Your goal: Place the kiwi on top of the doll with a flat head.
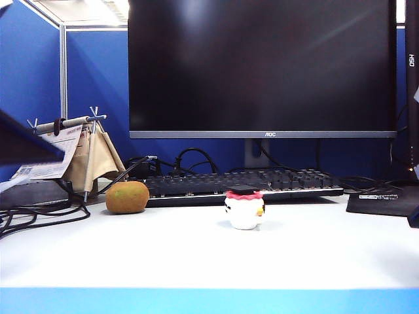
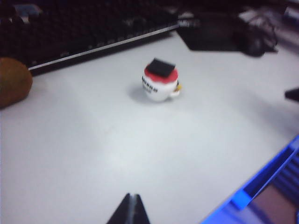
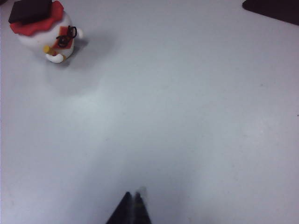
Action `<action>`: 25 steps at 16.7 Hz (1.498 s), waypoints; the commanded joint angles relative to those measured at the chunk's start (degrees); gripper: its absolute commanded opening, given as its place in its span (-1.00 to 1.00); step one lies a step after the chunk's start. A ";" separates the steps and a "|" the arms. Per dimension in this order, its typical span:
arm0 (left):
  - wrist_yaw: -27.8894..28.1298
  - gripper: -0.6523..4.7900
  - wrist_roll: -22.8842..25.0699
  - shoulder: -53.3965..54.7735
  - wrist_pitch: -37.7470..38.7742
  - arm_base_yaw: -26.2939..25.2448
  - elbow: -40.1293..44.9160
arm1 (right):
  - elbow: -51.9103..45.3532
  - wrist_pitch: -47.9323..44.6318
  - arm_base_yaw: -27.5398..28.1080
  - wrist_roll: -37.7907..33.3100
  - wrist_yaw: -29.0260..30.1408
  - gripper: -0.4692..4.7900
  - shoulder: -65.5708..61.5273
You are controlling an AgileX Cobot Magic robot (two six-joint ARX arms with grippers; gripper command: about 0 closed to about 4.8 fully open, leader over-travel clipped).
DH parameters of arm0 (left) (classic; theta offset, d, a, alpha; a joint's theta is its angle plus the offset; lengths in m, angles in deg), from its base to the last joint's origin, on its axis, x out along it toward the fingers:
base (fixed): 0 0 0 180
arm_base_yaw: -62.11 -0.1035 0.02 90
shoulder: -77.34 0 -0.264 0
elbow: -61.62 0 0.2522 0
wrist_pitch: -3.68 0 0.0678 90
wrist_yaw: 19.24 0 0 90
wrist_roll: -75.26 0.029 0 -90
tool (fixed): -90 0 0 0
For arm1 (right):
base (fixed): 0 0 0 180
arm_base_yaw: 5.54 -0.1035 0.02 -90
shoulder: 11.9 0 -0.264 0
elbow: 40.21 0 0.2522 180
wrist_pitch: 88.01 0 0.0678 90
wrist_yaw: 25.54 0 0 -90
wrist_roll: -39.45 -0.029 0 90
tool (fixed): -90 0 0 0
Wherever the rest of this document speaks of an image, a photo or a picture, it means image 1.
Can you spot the black pad with white label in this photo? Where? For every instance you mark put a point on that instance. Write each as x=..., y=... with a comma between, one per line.
x=376, y=204

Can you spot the black mechanical keyboard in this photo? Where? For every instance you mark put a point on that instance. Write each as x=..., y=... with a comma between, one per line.
x=242, y=183

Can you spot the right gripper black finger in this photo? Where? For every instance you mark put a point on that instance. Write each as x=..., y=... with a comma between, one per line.
x=415, y=217

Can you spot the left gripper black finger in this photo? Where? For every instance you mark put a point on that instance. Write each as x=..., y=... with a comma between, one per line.
x=23, y=144

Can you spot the beige canvas tent desk organizer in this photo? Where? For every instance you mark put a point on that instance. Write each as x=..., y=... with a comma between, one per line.
x=98, y=157

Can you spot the black AOC computer monitor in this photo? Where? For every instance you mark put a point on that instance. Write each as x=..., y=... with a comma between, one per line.
x=262, y=65

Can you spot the brown fuzzy kiwi fruit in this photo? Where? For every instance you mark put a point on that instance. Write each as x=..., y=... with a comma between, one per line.
x=127, y=198

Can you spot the black power adapter box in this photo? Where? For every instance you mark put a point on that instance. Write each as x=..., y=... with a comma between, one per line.
x=144, y=168

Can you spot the black flat device under calendar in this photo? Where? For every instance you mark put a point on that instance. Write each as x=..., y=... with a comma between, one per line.
x=32, y=193

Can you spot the silver partition frame post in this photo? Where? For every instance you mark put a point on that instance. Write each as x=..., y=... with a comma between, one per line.
x=63, y=72

